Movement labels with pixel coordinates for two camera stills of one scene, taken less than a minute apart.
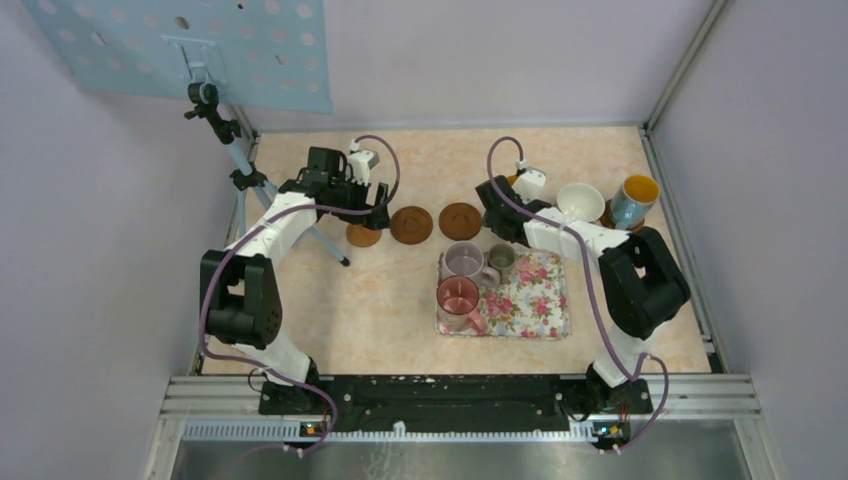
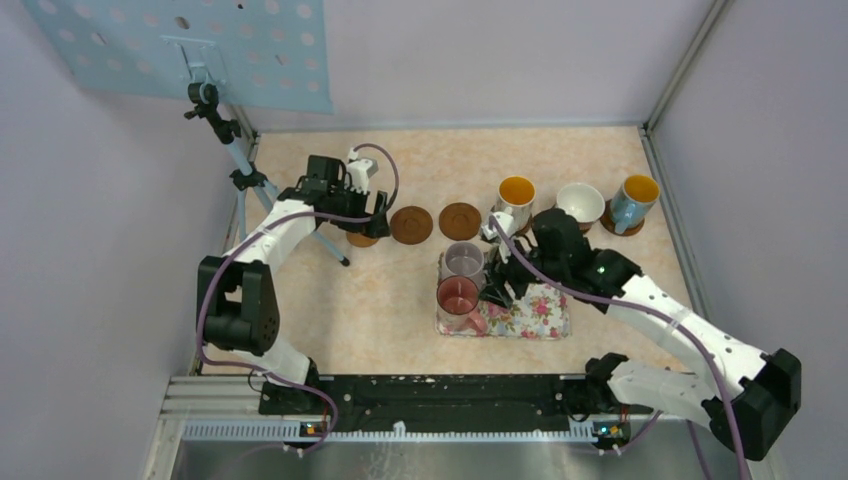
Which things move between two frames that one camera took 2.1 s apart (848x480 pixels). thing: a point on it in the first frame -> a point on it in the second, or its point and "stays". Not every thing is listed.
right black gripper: [488, 221] -> [494, 289]
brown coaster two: [460, 221] stays
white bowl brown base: [581, 202] stays
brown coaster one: [411, 225] stays
